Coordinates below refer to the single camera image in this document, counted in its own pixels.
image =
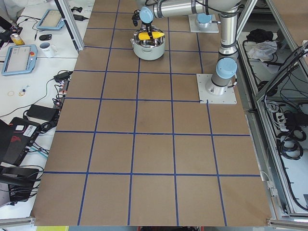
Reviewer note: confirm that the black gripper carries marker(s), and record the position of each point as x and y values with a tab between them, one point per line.
147	26

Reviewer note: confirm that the yellow corn cob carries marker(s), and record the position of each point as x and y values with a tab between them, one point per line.
144	35

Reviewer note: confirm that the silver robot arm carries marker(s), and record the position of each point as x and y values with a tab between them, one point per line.
204	10

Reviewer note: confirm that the pale green steel pot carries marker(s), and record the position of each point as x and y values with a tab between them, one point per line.
148	49

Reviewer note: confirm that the small black power adapter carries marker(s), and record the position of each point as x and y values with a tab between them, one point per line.
62	76

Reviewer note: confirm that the far blue teach pendant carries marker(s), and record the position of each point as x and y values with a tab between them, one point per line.
51	20

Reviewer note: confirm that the blue teach pendant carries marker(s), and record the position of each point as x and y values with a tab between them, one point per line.
20	60
51	20

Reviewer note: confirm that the white mug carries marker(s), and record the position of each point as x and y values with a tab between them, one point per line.
48	49

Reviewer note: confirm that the black cloth bundle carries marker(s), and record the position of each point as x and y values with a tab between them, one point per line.
260	35

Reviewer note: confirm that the white crumpled cloth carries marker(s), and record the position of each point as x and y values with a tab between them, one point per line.
263	51

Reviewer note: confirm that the near blue teach pendant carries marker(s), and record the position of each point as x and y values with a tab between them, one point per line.
20	60

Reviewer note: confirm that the black power adapter brick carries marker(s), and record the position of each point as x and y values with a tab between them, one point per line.
42	112

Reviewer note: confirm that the black laptop with stickers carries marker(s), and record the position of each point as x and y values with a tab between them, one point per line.
16	138

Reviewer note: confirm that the black device stand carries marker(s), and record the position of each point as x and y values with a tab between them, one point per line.
18	184

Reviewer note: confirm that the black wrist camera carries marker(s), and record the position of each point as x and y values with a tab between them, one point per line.
136	18

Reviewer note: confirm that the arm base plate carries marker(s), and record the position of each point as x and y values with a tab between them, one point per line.
203	23
212	94

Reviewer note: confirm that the aluminium frame post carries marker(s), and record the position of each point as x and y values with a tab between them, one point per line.
66	13

